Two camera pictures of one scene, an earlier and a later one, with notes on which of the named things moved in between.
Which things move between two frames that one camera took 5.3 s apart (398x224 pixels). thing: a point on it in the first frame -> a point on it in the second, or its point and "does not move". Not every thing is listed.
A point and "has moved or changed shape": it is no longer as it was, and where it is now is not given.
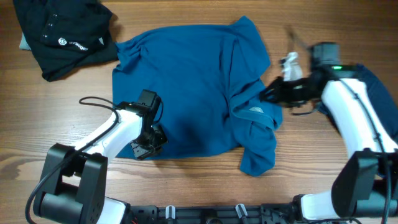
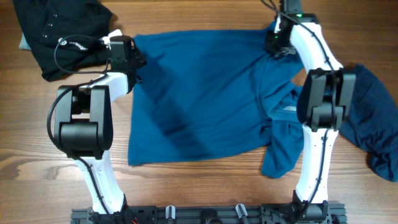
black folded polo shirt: (64, 35) does not move
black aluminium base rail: (239, 214) does not move
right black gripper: (279, 91) -> (270, 47)
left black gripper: (142, 152) -> (140, 60)
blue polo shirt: (209, 81) has moved or changed shape
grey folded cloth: (24, 45) does not move
